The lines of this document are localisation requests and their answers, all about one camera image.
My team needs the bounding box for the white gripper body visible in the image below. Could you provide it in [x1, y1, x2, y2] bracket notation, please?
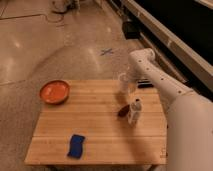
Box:
[126, 67, 141, 93]

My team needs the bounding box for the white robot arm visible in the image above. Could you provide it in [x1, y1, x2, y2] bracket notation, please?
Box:
[127, 48, 213, 171]

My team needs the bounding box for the orange ceramic bowl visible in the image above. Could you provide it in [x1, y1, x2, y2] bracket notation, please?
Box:
[39, 80, 70, 104]

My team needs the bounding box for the black rectangular case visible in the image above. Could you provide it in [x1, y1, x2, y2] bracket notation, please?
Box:
[138, 80, 154, 88]

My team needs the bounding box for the white plastic bottle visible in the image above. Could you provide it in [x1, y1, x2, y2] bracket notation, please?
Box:
[127, 98, 142, 125]

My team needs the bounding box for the small brown red object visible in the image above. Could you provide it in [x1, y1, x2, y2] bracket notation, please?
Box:
[117, 105, 130, 117]

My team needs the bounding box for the black box on floor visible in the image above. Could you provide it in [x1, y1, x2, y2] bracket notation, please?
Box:
[122, 21, 140, 39]

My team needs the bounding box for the wooden table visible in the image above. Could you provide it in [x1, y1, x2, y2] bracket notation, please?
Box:
[25, 80, 166, 165]

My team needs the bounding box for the blue sponge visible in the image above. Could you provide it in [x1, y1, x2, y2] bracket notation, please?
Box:
[67, 134, 85, 159]

